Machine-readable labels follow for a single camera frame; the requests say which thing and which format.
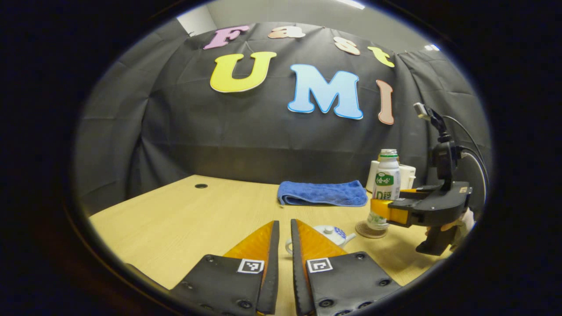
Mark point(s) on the black backdrop cloth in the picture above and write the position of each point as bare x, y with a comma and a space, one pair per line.
175, 131

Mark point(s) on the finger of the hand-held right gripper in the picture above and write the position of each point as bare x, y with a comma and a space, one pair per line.
419, 191
390, 213

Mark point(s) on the white toaster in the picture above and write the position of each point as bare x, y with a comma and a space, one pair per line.
407, 175

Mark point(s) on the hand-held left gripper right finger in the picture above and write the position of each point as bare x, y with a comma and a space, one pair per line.
347, 281

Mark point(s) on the round coaster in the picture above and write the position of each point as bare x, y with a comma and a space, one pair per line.
364, 232

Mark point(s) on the white plastic water bottle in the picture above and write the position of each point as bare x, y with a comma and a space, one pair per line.
386, 175

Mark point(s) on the white teacup lid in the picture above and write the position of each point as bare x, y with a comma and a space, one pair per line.
327, 231

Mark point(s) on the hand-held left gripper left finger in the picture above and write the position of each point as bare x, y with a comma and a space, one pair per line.
226, 281

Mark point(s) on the white teacup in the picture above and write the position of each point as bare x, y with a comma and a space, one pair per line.
349, 239

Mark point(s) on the blue folded towel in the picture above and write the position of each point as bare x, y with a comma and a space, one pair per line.
322, 193

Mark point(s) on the ceiling light panel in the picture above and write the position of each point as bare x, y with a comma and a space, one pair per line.
351, 3
432, 47

